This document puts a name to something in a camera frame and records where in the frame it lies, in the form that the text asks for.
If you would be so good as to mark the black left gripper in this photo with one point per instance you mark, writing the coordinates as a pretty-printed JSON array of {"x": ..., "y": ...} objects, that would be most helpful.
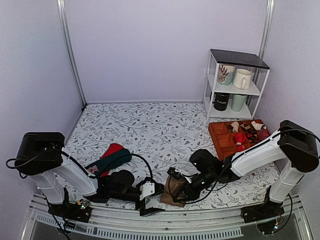
[{"x": 144, "y": 212}]

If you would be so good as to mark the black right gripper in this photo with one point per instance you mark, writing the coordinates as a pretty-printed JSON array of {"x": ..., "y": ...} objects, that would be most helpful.
[{"x": 189, "y": 191}]

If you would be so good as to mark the tan ribbed sock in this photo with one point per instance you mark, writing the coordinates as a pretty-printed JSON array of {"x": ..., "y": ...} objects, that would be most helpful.
[{"x": 171, "y": 188}]

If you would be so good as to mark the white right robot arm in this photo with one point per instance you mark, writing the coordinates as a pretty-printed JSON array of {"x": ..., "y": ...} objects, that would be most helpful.
[{"x": 291, "y": 142}]

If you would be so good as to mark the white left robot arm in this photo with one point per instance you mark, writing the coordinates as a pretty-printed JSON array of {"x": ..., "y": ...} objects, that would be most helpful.
[{"x": 69, "y": 187}]

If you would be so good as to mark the floral patterned table mat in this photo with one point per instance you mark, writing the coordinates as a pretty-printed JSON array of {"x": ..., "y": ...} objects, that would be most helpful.
[{"x": 166, "y": 135}]

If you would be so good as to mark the red and green sock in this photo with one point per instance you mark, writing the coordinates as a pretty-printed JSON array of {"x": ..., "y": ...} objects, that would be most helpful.
[{"x": 115, "y": 156}]

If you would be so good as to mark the orange wooden divider tray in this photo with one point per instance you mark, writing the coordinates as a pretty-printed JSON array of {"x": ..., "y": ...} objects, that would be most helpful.
[{"x": 223, "y": 140}]

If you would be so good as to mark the red rolled sock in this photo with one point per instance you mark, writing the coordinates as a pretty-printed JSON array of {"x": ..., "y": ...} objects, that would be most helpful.
[{"x": 240, "y": 140}]

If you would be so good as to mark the beige patterned sock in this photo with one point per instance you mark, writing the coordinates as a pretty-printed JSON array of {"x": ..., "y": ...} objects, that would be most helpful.
[{"x": 233, "y": 127}]

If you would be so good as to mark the brown argyle sock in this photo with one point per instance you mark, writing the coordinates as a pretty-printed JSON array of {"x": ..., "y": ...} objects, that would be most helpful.
[{"x": 250, "y": 132}]

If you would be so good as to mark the black mug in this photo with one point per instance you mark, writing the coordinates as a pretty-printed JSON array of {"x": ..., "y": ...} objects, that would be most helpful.
[{"x": 221, "y": 101}]

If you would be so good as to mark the purple rolled sock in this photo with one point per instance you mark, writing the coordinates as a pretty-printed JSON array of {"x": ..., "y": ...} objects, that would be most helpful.
[{"x": 263, "y": 134}]

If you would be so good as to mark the pale green cup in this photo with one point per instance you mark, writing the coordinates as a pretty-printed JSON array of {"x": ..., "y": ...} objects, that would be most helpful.
[{"x": 237, "y": 102}]

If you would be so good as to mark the white metal shelf rack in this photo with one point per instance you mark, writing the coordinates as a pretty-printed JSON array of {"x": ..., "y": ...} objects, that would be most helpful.
[{"x": 260, "y": 73}]

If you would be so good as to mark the white ceramic mug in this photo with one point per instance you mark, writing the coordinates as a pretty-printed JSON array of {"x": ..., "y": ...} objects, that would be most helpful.
[{"x": 242, "y": 79}]

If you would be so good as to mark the coral pattern mug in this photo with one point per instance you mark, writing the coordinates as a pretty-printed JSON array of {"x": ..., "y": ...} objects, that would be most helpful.
[{"x": 225, "y": 74}]

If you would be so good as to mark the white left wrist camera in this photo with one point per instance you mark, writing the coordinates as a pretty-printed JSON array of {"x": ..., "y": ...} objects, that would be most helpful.
[{"x": 146, "y": 190}]

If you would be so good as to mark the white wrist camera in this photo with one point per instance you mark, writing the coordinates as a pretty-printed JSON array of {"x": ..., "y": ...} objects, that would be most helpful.
[
  {"x": 146, "y": 190},
  {"x": 187, "y": 175}
]

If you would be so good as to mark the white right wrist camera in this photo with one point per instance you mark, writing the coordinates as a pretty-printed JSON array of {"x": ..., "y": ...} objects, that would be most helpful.
[{"x": 187, "y": 175}]

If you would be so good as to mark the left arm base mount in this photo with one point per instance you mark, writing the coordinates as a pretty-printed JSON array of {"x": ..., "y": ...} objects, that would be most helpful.
[{"x": 70, "y": 211}]

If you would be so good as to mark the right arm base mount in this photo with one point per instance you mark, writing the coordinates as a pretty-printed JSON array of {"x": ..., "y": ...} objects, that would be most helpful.
[{"x": 267, "y": 209}]

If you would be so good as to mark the aluminium front rail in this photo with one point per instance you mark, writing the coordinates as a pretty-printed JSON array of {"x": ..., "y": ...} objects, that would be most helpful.
[{"x": 107, "y": 223}]

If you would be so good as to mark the right aluminium corner post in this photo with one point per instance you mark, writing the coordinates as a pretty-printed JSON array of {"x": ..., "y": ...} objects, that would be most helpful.
[{"x": 268, "y": 18}]

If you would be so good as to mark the aluminium corner post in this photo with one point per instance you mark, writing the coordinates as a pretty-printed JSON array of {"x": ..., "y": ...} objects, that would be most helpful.
[
  {"x": 69, "y": 49},
  {"x": 268, "y": 18}
]

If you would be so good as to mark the left aluminium corner post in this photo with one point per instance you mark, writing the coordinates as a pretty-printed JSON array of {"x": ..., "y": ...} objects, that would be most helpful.
[{"x": 69, "y": 49}]

